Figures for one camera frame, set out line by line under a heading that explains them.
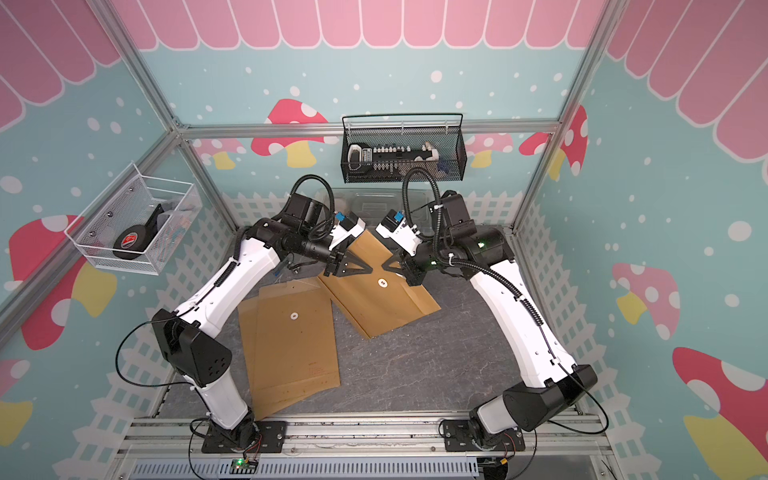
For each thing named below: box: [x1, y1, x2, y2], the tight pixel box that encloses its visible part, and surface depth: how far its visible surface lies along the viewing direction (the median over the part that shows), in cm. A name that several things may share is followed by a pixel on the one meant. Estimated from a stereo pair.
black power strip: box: [347, 142, 440, 176], surface depth 90 cm
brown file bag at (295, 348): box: [254, 277, 341, 421], surface depth 91 cm
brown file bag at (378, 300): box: [318, 230, 441, 340], surface depth 68 cm
